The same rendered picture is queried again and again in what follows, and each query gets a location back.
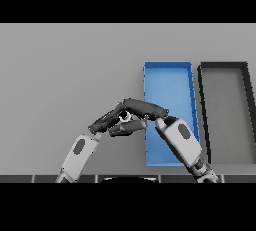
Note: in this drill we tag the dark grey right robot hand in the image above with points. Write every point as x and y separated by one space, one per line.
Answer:
146 108

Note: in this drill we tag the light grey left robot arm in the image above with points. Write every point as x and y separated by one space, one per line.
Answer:
78 155

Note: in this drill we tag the dark grey rectangular bin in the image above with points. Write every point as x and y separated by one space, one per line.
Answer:
226 108

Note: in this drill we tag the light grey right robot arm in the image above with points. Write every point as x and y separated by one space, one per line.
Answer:
181 141

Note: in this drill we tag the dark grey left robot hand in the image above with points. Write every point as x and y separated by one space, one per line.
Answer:
100 125

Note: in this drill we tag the blue rectangular bin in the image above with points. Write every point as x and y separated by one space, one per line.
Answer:
166 85

